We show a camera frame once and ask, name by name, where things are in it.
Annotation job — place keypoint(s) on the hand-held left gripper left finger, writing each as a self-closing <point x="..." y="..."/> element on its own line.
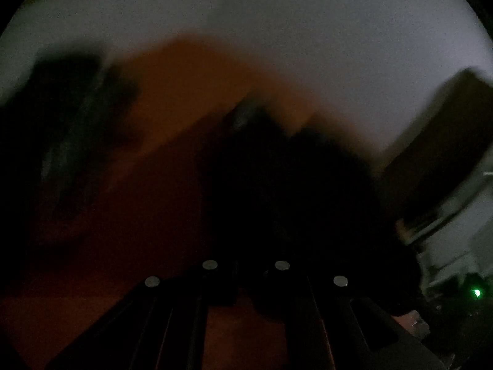
<point x="221" y="285"/>

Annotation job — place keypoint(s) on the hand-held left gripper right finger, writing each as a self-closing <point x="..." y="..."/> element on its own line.
<point x="304" y="296"/>

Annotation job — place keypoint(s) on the dark green sweater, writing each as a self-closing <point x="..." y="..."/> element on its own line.
<point x="300" y="200"/>

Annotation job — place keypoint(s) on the brown wooden wardrobe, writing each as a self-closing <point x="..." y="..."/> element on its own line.
<point x="443" y="142"/>

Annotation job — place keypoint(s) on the orange blanket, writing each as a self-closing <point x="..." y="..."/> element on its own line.
<point x="173" y="104"/>

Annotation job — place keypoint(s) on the dark green garment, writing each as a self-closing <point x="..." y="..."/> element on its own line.
<point x="69" y="142"/>

